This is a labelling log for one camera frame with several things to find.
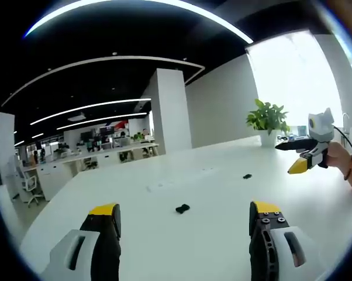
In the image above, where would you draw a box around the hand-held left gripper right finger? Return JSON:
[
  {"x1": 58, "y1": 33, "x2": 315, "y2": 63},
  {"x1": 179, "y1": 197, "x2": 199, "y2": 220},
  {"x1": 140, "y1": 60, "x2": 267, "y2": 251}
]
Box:
[{"x1": 249, "y1": 201, "x2": 326, "y2": 281}]

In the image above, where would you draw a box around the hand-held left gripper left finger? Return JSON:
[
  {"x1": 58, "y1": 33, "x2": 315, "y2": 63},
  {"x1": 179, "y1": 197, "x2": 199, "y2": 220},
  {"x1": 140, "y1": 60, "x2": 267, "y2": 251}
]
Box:
[{"x1": 40, "y1": 203, "x2": 122, "y2": 281}]

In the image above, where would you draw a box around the person's right hand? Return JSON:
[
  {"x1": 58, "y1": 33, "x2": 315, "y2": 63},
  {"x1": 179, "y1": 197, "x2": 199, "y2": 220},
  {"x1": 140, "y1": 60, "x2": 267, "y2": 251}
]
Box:
[{"x1": 324, "y1": 141, "x2": 352, "y2": 176}]

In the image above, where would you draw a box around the green potted plant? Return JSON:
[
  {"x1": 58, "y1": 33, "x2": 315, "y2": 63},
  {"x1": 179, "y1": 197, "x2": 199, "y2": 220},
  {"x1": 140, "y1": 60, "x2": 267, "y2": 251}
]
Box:
[{"x1": 246, "y1": 98, "x2": 291, "y2": 147}]

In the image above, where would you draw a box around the long white office desk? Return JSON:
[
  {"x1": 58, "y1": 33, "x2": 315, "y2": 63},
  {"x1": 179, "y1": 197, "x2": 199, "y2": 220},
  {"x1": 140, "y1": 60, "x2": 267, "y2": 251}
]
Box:
[{"x1": 19, "y1": 142, "x2": 160, "y2": 203}]

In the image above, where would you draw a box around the white office chair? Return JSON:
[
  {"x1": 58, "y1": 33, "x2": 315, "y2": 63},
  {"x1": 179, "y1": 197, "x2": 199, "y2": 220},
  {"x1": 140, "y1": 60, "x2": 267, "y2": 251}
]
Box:
[{"x1": 15, "y1": 166, "x2": 45, "y2": 207}]

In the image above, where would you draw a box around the dark wrist bracelet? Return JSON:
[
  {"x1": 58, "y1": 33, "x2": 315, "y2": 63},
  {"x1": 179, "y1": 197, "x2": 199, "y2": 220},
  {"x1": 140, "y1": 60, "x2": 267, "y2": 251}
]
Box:
[{"x1": 343, "y1": 156, "x2": 352, "y2": 181}]

